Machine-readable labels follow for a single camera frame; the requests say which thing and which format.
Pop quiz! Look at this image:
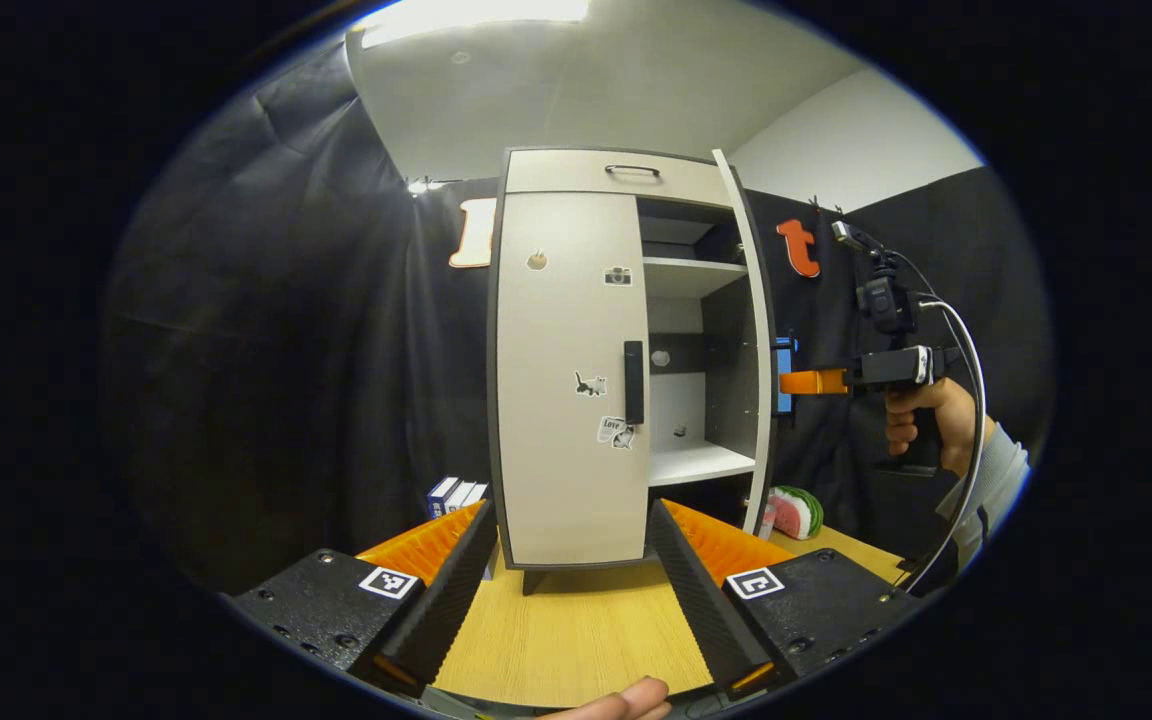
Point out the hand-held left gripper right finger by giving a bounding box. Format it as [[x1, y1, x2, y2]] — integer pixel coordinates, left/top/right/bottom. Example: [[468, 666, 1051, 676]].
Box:
[[648, 498, 922, 701]]

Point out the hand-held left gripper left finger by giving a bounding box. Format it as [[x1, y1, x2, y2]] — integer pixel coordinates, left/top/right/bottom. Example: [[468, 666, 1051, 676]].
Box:
[[226, 498, 499, 699]]

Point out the white cabinet door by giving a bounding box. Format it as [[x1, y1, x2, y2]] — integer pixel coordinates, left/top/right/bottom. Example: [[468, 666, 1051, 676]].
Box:
[[493, 190, 653, 569], [712, 148, 799, 541]]

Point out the white double-door shoe cabinet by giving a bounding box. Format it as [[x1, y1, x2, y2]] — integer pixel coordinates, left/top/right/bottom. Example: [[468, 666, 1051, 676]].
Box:
[[486, 147, 777, 598]]

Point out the watermelon slice toy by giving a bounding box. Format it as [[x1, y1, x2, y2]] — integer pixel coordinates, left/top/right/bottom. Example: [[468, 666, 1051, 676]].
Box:
[[769, 486, 825, 542]]

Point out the black backdrop cloth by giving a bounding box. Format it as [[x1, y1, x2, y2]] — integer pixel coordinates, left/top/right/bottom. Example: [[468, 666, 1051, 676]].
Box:
[[101, 40, 1055, 601]]

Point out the ceiling light panel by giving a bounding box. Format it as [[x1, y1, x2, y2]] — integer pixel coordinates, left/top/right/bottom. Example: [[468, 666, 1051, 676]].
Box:
[[354, 0, 592, 49]]

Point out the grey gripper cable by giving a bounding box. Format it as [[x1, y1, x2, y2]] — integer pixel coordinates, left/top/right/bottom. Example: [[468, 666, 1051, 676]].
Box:
[[901, 295, 989, 593]]

